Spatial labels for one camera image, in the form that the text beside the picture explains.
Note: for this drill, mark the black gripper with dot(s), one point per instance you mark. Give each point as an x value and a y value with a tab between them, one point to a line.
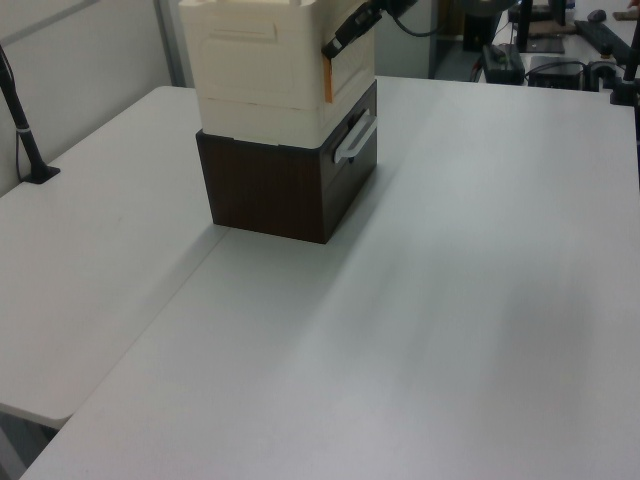
392	6

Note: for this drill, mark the cream cabinet door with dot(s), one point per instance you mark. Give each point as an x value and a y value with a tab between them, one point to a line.
357	70

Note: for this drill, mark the cream plastic cabinet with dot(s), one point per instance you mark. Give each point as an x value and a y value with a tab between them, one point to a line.
250	65

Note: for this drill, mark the black computer tower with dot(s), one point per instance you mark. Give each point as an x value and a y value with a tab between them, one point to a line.
477	30

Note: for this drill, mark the black device with green parts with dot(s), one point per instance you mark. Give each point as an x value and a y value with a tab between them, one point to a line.
502	62

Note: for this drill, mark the plain brown drawer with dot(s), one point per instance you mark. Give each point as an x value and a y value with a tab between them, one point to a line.
350	200

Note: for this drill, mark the dark brown drawer unit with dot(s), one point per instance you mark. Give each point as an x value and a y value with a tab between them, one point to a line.
260	190

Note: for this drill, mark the black monitor stand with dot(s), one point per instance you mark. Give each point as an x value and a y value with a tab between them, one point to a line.
542	46

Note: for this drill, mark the black flat box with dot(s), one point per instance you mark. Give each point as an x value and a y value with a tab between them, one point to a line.
555	72

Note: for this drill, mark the grey computer mouse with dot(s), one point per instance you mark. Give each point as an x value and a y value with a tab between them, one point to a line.
598	15

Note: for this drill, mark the black keyboard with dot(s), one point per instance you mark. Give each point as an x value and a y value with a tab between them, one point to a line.
602	35

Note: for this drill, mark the black table clamp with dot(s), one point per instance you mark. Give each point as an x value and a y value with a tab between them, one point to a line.
600	72

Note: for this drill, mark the black clamped stand pole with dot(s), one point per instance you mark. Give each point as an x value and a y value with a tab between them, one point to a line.
625	90

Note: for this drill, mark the grey partition post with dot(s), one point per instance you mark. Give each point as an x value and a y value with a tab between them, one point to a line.
172	45

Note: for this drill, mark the black camera stand pole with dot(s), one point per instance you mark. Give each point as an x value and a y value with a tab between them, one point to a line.
30	145

